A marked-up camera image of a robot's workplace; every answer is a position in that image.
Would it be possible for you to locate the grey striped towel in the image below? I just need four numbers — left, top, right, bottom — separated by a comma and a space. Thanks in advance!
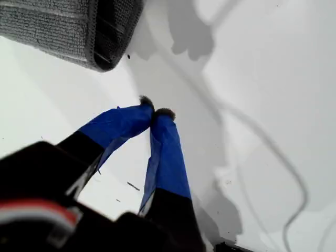
0, 0, 144, 73

